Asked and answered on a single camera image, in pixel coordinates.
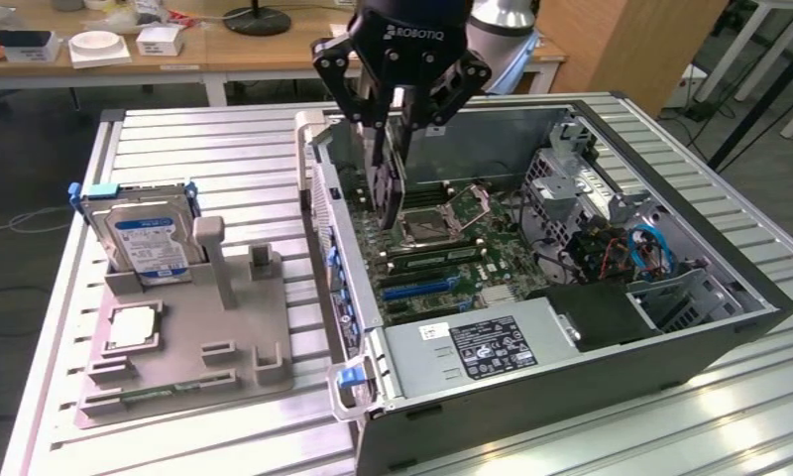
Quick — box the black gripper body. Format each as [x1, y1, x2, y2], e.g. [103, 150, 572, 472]
[347, 0, 476, 91]

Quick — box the graphics card with black shroud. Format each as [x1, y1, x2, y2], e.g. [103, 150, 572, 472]
[361, 83, 415, 234]

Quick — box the wooden desk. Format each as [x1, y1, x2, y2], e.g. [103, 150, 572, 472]
[0, 0, 568, 108]

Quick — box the black round lamp base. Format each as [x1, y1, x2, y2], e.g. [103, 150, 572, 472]
[223, 0, 295, 38]

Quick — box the black RAM slot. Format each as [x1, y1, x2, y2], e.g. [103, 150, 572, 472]
[360, 194, 457, 208]
[355, 178, 452, 189]
[356, 182, 453, 195]
[359, 188, 456, 201]
[377, 239, 472, 254]
[388, 260, 489, 275]

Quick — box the metal socket cover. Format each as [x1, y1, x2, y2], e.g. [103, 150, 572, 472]
[443, 180, 503, 236]

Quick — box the perforated silver disk bay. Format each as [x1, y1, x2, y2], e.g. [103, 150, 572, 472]
[525, 117, 636, 237]

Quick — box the wooden cabinet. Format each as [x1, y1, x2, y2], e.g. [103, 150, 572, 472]
[540, 0, 729, 120]

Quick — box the CPU socket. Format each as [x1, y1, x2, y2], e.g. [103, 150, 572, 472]
[399, 206, 469, 248]

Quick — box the white carton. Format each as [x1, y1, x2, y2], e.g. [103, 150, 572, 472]
[135, 25, 187, 58]

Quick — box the RAM stick with white label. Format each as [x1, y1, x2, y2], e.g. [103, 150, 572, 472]
[391, 247, 485, 270]

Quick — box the green motherboard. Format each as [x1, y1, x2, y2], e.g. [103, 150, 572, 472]
[348, 176, 557, 329]

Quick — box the clear plastic bag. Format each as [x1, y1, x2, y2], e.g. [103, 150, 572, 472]
[81, 0, 173, 36]

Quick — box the white square dish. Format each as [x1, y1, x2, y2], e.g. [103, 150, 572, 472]
[68, 30, 135, 71]

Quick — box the long black expansion slot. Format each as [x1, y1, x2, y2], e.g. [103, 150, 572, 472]
[375, 269, 452, 292]

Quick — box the blue expansion slot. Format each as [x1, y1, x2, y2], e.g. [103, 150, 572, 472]
[381, 278, 456, 300]

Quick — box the silver chipset heatsink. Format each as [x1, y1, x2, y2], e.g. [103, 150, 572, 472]
[477, 284, 523, 305]

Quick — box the hard disk with blue rails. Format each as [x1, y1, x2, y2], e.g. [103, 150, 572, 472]
[68, 180, 211, 288]

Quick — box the black slanted pole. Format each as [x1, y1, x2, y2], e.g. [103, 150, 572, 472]
[705, 47, 793, 174]

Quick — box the white box with dark lid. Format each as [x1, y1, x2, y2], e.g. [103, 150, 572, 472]
[0, 29, 65, 64]

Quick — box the silver slanted disk bay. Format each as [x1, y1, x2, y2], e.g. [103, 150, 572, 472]
[624, 262, 752, 334]

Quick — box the grey power supply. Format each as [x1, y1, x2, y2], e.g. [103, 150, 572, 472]
[377, 296, 581, 401]

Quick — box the grey parts rack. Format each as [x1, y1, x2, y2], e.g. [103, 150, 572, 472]
[72, 215, 297, 430]

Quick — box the blue case latch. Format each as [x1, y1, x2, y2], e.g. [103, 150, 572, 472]
[337, 365, 368, 390]

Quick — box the silver CPU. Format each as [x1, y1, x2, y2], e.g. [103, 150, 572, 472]
[107, 309, 160, 348]

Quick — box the black open PC case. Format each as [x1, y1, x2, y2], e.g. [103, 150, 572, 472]
[292, 97, 793, 471]

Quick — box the bare green RAM stick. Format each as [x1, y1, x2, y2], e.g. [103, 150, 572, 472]
[119, 378, 237, 401]

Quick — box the blue wire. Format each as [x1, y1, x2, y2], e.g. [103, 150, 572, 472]
[624, 222, 677, 280]

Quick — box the black plastic duct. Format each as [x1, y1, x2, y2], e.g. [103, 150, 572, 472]
[543, 283, 661, 354]

